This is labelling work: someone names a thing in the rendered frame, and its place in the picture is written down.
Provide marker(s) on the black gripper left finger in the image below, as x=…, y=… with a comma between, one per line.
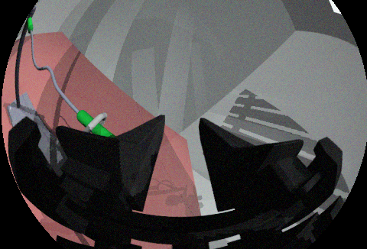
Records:
x=130, y=158

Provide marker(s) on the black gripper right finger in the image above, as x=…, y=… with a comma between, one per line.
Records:
x=233, y=164

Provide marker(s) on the orange handle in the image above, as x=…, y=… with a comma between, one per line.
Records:
x=101, y=118

